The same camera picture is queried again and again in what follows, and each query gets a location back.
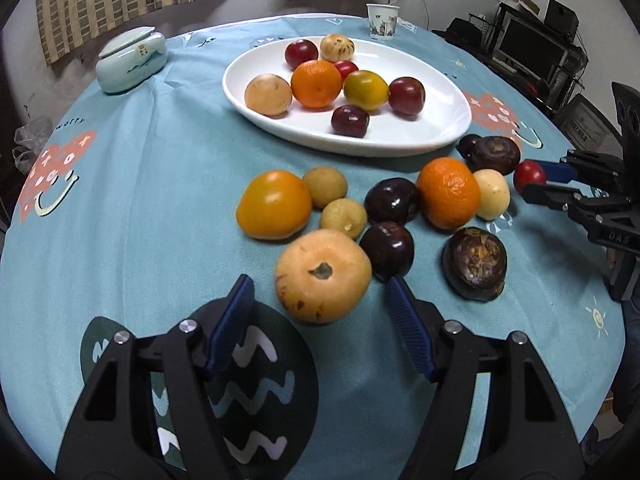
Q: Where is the tan brown-spotted fruit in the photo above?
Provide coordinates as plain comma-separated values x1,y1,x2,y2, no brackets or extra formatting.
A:
320,33,356,62

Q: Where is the yellow-green tomato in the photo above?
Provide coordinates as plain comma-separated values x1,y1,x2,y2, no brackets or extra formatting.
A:
343,70,390,112

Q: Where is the dark purple plum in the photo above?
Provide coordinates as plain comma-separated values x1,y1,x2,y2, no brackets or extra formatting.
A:
364,178,422,226
456,134,482,161
359,222,415,282

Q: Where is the dark red plum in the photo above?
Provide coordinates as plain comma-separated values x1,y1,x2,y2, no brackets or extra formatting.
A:
331,104,371,137

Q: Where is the white plate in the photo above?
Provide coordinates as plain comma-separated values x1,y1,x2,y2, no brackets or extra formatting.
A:
222,35,473,157

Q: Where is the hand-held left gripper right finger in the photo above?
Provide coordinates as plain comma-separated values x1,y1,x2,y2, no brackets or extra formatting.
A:
385,275,586,480

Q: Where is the dark purple water chestnut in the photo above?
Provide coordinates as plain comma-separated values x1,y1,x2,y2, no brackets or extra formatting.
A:
472,136,522,176

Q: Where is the pale green lidded ceramic jar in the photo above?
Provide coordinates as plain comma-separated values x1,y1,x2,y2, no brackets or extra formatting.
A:
96,26,167,94

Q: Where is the printed paper cup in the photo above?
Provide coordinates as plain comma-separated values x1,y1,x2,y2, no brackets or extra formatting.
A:
366,3,402,41

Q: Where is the checked beige curtain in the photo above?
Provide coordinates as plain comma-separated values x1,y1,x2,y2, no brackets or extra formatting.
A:
35,0,231,67

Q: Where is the orange mandarin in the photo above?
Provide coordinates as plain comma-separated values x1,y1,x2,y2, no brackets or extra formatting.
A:
416,157,482,231
291,60,343,109

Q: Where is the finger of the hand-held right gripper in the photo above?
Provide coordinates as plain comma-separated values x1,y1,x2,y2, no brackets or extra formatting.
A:
522,183,623,221
537,150,623,193

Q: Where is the large red plum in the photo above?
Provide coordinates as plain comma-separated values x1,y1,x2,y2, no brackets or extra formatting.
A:
388,76,427,117

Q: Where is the black computer desk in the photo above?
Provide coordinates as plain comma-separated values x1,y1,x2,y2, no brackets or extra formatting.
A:
492,2,588,116

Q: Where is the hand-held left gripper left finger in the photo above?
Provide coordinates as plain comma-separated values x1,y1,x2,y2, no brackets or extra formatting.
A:
57,274,256,480

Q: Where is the tan round fruit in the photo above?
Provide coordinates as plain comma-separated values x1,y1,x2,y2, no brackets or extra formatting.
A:
244,73,293,115

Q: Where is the tan longan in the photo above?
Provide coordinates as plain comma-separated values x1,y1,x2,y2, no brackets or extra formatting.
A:
320,198,368,239
302,166,348,210

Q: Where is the orange-yellow tomato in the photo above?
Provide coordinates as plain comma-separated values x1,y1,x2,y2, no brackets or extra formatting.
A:
236,170,314,240

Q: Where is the clear plastic bag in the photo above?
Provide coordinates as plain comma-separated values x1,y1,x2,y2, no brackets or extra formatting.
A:
12,116,53,176

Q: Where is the peach-coloured round fruit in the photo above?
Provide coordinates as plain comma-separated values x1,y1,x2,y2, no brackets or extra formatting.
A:
274,230,373,325

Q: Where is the pale yellow fruit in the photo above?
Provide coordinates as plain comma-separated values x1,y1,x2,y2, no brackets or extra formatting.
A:
472,169,512,221

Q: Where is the dark brown water chestnut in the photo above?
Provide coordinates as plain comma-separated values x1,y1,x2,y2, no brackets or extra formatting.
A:
442,226,508,303

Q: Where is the computer monitor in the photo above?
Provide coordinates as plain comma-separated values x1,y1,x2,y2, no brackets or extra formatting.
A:
495,15,573,78

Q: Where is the black speaker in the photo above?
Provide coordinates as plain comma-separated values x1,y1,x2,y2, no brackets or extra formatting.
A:
544,0,580,36

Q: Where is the black hat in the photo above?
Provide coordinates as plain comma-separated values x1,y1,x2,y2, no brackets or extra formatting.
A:
432,16,496,53

